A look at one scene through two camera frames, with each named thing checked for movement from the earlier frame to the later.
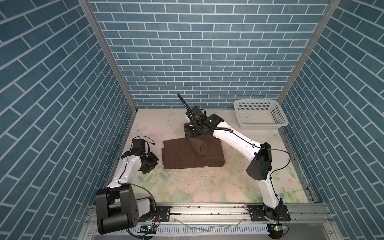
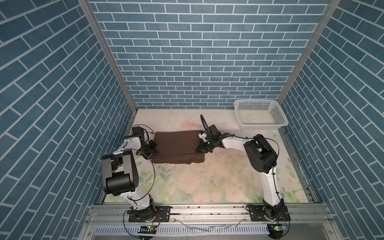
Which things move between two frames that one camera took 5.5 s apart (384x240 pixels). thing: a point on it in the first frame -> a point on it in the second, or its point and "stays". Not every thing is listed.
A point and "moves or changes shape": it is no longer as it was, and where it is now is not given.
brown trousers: x=192 y=152 moves or changes shape
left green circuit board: x=151 y=229 stays
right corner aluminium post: x=332 y=7 stays
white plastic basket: x=259 y=114 stays
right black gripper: x=186 y=131 -> x=201 y=148
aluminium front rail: x=300 y=214 stays
